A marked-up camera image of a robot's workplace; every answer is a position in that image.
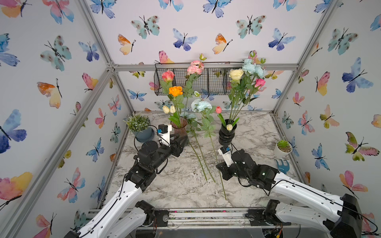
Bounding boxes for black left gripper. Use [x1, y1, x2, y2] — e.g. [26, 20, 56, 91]
[149, 132, 186, 173]

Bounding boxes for light blue flower stem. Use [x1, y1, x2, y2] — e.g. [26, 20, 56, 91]
[190, 99, 227, 200]
[181, 111, 216, 182]

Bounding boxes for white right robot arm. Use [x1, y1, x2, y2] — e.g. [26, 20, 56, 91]
[216, 146, 363, 238]

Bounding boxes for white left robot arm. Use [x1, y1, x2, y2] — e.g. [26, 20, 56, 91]
[65, 133, 189, 238]

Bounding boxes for pink ribbed glass vase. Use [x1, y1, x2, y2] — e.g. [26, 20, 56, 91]
[171, 117, 188, 137]

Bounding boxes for black ribbed vase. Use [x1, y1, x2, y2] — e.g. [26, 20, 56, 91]
[218, 125, 237, 146]

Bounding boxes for blue plant pot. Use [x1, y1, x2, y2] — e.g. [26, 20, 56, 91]
[132, 127, 155, 143]

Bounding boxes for white tulip buds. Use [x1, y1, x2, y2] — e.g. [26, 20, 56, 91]
[162, 105, 176, 114]

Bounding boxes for small white succulent pot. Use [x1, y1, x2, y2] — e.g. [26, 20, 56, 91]
[273, 140, 293, 159]

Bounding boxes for green artificial bush plant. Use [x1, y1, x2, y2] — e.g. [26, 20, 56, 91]
[123, 114, 151, 132]

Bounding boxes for orange flower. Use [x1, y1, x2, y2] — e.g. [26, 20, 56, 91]
[169, 86, 183, 97]

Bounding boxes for red tulip flower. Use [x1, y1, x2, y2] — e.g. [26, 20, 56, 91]
[216, 106, 222, 114]

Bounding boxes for pink rose flower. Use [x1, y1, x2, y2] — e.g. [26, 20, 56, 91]
[162, 70, 175, 82]

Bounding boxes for pink peony flower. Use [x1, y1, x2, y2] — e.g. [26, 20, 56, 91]
[187, 60, 204, 75]

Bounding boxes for magenta rose flower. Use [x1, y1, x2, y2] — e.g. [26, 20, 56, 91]
[255, 78, 266, 90]

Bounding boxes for yellow rose flower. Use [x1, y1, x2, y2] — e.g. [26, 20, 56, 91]
[229, 69, 244, 81]

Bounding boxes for light blue flower bunch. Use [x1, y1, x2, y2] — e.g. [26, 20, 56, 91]
[242, 59, 265, 78]

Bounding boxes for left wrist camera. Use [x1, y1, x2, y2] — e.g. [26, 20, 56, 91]
[157, 124, 172, 147]

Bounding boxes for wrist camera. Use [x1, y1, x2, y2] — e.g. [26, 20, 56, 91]
[157, 124, 172, 147]
[218, 146, 234, 167]

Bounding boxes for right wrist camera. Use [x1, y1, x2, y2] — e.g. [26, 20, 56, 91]
[218, 146, 234, 167]

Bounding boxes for black wire wall basket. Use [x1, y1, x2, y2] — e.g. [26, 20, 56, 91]
[153, 62, 233, 96]

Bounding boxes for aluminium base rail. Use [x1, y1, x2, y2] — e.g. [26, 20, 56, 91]
[86, 207, 298, 230]

